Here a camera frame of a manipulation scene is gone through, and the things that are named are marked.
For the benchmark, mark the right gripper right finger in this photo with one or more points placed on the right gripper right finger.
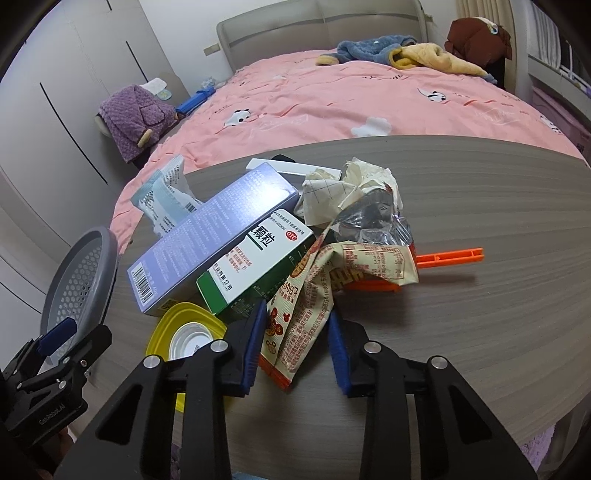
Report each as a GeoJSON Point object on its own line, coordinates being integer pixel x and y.
{"type": "Point", "coordinates": [429, 403]}

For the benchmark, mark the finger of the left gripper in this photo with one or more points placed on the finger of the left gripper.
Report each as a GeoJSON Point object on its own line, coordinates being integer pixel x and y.
{"type": "Point", "coordinates": [51, 341]}
{"type": "Point", "coordinates": [80, 357]}

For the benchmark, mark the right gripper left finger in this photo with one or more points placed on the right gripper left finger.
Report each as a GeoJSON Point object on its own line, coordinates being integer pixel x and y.
{"type": "Point", "coordinates": [131, 435]}

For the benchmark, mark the red patterned snack wrapper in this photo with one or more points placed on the red patterned snack wrapper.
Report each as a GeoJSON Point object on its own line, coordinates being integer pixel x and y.
{"type": "Point", "coordinates": [300, 308]}

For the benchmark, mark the grey perforated trash basket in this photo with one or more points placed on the grey perforated trash basket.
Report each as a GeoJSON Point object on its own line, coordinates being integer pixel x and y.
{"type": "Point", "coordinates": [82, 286]}

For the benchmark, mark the yellow plastic lid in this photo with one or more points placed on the yellow plastic lid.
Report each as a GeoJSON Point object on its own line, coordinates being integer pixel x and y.
{"type": "Point", "coordinates": [182, 330]}

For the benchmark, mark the green white medicine box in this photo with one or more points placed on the green white medicine box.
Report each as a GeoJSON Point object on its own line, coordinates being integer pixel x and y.
{"type": "Point", "coordinates": [256, 267]}

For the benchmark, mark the purple long carton box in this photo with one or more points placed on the purple long carton box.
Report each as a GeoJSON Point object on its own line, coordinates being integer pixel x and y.
{"type": "Point", "coordinates": [167, 272]}

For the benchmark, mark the white wardrobe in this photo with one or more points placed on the white wardrobe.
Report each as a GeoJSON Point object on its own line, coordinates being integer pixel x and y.
{"type": "Point", "coordinates": [61, 176]}

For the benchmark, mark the light blue wipes pack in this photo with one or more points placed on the light blue wipes pack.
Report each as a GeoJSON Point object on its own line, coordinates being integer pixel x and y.
{"type": "Point", "coordinates": [165, 198]}

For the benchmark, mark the orange plastic clip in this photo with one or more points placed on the orange plastic clip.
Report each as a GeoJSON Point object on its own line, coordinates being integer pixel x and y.
{"type": "Point", "coordinates": [354, 280]}

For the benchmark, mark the crumpled cream paper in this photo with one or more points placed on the crumpled cream paper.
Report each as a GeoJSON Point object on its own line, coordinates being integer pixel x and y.
{"type": "Point", "coordinates": [324, 195]}

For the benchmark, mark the purple fleece garment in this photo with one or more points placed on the purple fleece garment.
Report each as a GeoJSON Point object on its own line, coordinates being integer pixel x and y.
{"type": "Point", "coordinates": [136, 120]}

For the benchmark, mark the clear plastic bag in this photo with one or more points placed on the clear plastic bag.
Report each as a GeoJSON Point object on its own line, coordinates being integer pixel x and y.
{"type": "Point", "coordinates": [372, 220]}

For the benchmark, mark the white wipes packet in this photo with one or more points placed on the white wipes packet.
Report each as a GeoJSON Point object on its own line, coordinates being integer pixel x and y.
{"type": "Point", "coordinates": [158, 88]}

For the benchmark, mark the blue folded item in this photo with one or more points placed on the blue folded item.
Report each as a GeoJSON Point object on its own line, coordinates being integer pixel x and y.
{"type": "Point", "coordinates": [198, 98]}

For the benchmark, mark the pink bed quilt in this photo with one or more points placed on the pink bed quilt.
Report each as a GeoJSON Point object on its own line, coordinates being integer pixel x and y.
{"type": "Point", "coordinates": [289, 100]}

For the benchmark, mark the grey upholstered headboard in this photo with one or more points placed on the grey upholstered headboard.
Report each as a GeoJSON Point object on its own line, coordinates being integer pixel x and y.
{"type": "Point", "coordinates": [293, 26]}

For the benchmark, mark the blue fleece garment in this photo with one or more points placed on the blue fleece garment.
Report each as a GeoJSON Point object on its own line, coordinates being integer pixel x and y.
{"type": "Point", "coordinates": [379, 50]}

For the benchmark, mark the yellow blanket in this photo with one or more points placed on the yellow blanket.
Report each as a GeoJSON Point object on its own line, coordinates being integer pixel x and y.
{"type": "Point", "coordinates": [433, 56]}

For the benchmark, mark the dark red garment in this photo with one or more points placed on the dark red garment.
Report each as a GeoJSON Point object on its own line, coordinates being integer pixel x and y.
{"type": "Point", "coordinates": [479, 41]}

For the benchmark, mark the beige curtain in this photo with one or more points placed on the beige curtain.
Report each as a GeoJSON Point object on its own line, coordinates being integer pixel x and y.
{"type": "Point", "coordinates": [498, 11]}

